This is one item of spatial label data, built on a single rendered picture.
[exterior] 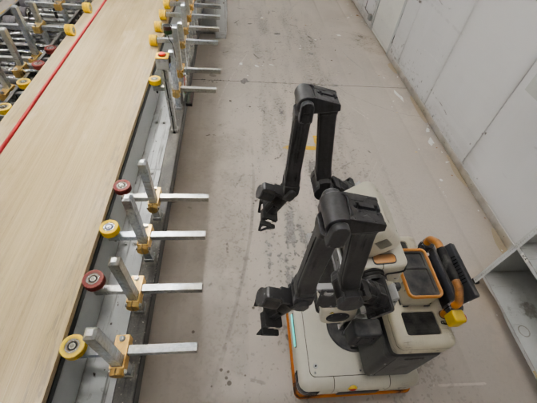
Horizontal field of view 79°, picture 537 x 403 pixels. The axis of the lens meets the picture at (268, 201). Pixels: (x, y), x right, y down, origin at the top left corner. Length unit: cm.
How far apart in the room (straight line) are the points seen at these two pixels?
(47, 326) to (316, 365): 125
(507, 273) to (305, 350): 167
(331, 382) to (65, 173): 171
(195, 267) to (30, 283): 117
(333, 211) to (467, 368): 206
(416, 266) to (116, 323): 135
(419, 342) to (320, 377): 61
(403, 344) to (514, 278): 159
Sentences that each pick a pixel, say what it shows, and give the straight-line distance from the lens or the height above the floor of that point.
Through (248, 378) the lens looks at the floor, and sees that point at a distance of 217.
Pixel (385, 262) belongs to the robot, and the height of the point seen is 123.
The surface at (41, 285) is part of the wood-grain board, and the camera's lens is 155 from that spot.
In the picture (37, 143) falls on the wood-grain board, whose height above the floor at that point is 90.
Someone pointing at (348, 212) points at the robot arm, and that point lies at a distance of 68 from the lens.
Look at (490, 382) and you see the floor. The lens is 266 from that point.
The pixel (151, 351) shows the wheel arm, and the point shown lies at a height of 84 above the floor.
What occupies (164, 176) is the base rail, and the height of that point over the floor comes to 70.
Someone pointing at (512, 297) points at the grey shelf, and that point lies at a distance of 287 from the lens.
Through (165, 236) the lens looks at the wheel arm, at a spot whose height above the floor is 85.
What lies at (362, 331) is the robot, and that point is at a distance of 154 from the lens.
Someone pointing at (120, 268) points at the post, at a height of 109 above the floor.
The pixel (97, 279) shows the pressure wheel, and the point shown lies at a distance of 147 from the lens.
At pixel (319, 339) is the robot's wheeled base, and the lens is 198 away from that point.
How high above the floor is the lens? 212
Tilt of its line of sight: 49 degrees down
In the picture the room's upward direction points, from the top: 7 degrees clockwise
